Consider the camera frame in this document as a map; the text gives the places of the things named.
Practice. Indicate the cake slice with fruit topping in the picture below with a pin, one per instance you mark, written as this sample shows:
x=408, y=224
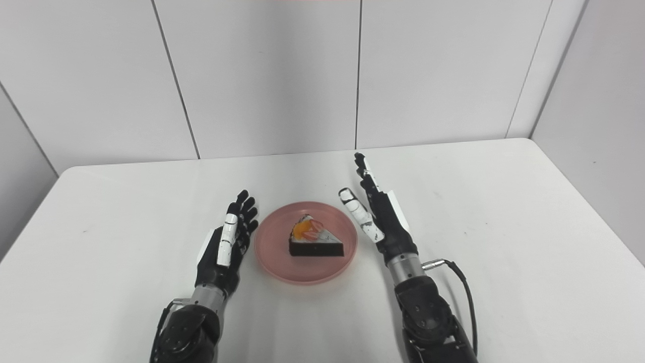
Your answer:
x=315, y=247

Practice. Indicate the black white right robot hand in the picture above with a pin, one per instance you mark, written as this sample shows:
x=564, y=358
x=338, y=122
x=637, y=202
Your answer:
x=390, y=227

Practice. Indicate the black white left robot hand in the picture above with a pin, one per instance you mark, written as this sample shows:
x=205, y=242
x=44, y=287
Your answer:
x=229, y=272

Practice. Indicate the pink round plate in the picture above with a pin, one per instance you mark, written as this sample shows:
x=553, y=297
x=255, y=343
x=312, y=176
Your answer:
x=274, y=254

